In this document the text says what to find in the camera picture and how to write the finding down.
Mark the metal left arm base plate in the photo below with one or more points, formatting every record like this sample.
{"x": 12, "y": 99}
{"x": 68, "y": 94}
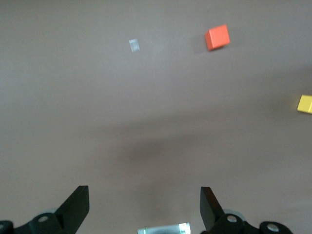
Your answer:
{"x": 163, "y": 229}

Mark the yellow cube block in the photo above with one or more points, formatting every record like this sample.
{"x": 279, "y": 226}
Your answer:
{"x": 306, "y": 104}

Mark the orange cube block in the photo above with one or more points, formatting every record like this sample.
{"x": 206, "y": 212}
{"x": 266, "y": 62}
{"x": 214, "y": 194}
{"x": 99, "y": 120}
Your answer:
{"x": 217, "y": 37}

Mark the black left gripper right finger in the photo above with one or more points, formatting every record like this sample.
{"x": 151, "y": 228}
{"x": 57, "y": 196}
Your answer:
{"x": 219, "y": 224}

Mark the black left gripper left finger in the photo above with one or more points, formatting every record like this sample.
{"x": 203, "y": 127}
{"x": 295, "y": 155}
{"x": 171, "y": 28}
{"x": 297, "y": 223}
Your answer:
{"x": 61, "y": 221}

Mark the small clear tape piece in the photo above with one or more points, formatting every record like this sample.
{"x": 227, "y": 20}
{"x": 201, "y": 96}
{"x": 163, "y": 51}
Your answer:
{"x": 134, "y": 45}

